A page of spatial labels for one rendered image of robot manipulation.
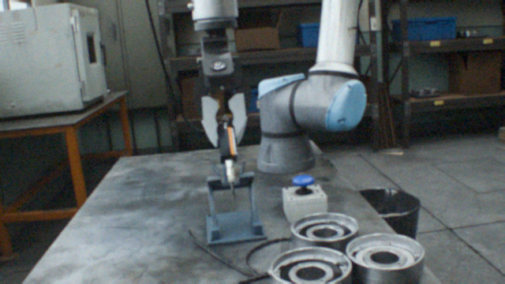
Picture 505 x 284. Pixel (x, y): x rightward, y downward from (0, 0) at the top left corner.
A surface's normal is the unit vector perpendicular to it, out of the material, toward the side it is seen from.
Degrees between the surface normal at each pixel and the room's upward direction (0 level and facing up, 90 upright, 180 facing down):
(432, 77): 90
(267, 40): 84
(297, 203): 90
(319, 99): 73
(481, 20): 90
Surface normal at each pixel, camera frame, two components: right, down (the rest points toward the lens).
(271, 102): -0.62, 0.19
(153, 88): 0.07, 0.22
